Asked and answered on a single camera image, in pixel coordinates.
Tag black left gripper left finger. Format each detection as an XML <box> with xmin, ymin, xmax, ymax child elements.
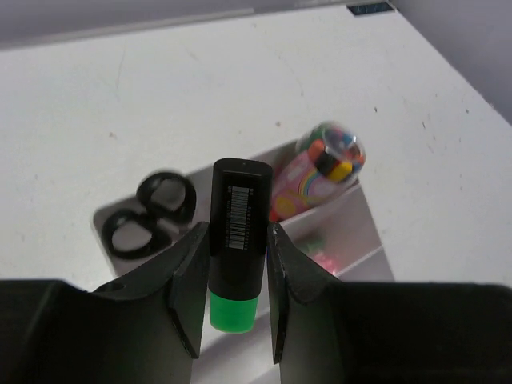
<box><xmin>1</xmin><ymin>222</ymin><xmax>210</xmax><ymax>383</ymax></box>

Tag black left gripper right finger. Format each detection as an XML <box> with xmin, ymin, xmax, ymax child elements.
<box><xmin>267</xmin><ymin>223</ymin><xmax>511</xmax><ymax>383</ymax></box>

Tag black handled scissors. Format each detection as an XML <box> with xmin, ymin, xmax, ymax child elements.
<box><xmin>99</xmin><ymin>170</ymin><xmax>197</xmax><ymax>260</ymax></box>

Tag black green highlighter marker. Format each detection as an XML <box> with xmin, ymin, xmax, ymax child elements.
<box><xmin>208</xmin><ymin>158</ymin><xmax>273</xmax><ymax>334</ymax></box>

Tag marker tube with pink cap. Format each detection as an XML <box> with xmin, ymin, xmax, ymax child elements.
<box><xmin>270</xmin><ymin>121</ymin><xmax>366</xmax><ymax>222</ymax></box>

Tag white right organizer box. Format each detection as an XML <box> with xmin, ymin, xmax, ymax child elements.
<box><xmin>199</xmin><ymin>142</ymin><xmax>397</xmax><ymax>384</ymax></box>

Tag white organizer box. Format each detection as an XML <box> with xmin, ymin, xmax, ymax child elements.
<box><xmin>93</xmin><ymin>158</ymin><xmax>274</xmax><ymax>334</ymax></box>
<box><xmin>199</xmin><ymin>142</ymin><xmax>397</xmax><ymax>384</ymax></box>

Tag white left organizer box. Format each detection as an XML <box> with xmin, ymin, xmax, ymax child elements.
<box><xmin>93</xmin><ymin>158</ymin><xmax>274</xmax><ymax>334</ymax></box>

